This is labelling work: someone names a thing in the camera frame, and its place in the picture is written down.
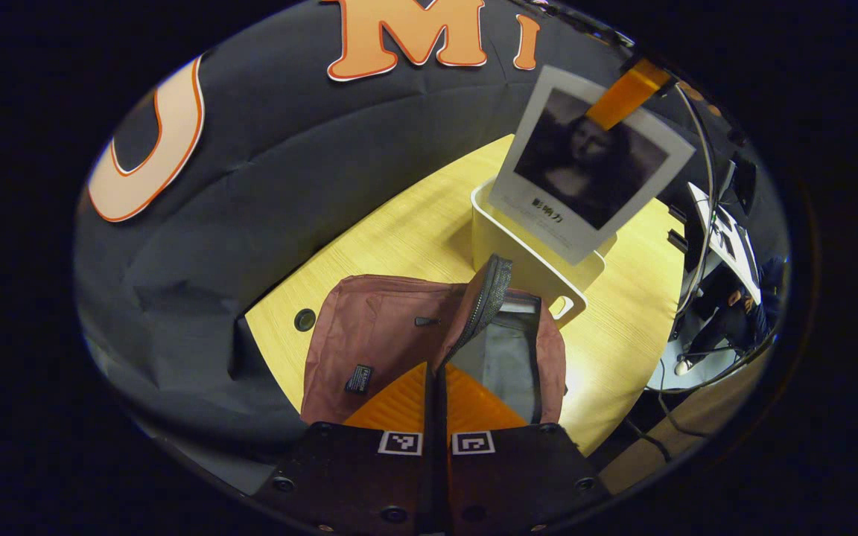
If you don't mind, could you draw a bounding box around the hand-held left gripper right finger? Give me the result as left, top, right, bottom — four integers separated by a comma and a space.
436, 363, 612, 536

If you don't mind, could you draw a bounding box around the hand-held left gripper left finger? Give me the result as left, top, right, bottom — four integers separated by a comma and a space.
254, 363, 437, 536

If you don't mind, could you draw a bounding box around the grey portrait cover book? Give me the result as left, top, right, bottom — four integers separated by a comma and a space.
489, 66, 696, 266

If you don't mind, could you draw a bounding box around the maroon schoolbag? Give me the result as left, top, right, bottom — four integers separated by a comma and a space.
300, 253, 568, 429

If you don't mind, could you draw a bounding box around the white plastic bookshelf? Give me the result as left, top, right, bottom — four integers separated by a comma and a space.
470, 179, 617, 330

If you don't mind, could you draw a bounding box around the black monitor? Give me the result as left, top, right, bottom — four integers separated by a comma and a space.
731, 153, 757, 214

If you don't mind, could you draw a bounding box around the brown wooden panel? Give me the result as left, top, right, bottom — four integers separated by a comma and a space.
599, 350, 769, 494

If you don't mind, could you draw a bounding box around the white side desk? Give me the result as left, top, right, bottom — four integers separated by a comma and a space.
686, 182, 762, 302

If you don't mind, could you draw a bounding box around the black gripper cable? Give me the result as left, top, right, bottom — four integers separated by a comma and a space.
676, 83, 717, 313

